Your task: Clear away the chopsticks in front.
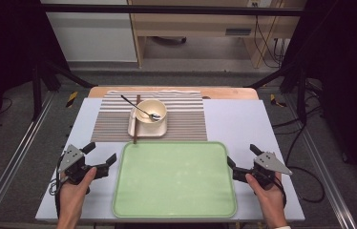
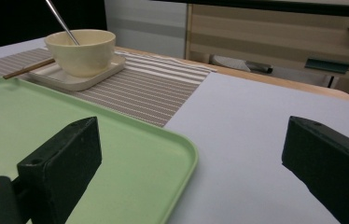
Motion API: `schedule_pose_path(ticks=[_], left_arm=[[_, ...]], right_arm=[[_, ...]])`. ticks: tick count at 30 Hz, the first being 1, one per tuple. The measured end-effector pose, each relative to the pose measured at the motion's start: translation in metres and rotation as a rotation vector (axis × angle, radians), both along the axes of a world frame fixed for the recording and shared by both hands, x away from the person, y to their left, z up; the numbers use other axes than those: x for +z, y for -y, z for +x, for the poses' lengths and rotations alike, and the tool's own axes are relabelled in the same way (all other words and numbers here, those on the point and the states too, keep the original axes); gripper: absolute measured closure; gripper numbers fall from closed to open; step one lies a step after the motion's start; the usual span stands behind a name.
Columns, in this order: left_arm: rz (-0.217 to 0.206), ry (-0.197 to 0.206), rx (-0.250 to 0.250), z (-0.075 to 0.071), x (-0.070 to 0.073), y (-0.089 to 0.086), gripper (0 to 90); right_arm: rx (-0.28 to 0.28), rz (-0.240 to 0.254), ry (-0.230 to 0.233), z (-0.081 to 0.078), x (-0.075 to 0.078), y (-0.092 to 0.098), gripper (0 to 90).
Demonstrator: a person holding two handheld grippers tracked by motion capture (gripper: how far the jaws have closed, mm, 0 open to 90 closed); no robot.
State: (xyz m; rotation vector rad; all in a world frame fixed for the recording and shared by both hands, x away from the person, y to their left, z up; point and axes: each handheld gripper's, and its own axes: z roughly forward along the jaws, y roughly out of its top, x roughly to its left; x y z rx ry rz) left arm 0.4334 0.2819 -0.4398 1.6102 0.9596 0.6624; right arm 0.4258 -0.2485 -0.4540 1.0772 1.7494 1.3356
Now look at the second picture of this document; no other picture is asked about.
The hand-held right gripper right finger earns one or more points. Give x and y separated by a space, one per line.
328 165

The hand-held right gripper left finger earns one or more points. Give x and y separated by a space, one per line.
60 161

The green plastic tray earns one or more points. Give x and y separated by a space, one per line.
126 161

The white square plate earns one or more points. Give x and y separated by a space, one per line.
70 82

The brown wooden chopstick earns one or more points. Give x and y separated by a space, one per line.
26 70

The cream ceramic bowl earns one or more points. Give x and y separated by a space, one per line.
82 59

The metal spoon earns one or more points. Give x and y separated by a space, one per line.
62 23

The teal label strip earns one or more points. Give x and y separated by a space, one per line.
328 65

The striped placemat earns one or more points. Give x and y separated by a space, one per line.
150 90

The grey chair base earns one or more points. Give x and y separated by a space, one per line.
241 63

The light wooden desk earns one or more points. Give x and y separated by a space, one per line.
256 34

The black curtain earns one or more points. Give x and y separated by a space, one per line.
14 18

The white cabinet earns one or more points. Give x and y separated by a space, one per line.
144 28

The black horizontal frame bar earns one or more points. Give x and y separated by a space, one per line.
272 7

